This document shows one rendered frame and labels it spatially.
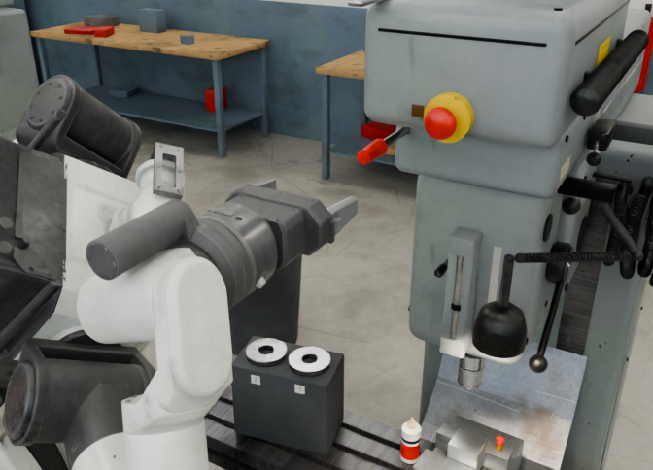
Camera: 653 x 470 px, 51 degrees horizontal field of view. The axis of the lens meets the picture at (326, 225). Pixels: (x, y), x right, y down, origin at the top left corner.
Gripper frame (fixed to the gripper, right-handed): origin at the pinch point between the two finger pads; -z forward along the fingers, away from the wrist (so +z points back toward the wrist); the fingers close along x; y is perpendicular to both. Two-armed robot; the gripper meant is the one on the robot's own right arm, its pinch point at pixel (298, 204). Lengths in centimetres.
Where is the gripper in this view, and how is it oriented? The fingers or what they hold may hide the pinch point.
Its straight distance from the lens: 75.8
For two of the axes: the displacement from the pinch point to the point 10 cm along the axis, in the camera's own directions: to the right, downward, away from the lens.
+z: -4.9, 3.7, -7.9
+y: 0.0, 9.0, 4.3
